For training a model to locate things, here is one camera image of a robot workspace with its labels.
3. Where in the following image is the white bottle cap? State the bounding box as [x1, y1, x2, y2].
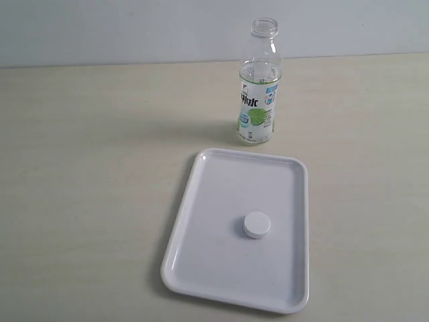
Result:
[243, 211, 271, 239]

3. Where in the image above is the clear plastic drink bottle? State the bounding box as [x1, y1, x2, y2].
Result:
[237, 17, 282, 145]

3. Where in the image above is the white plastic tray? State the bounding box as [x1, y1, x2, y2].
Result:
[160, 148, 309, 314]

